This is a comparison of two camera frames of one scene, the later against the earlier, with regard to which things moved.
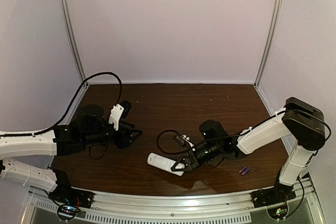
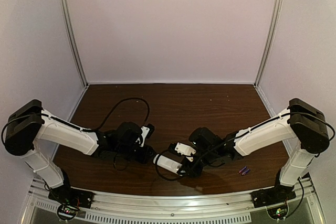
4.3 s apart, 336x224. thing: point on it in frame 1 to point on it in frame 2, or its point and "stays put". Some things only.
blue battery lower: (245, 172) stays put
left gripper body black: (122, 141) to (142, 158)
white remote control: (164, 163) stays put
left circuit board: (67, 212) stays put
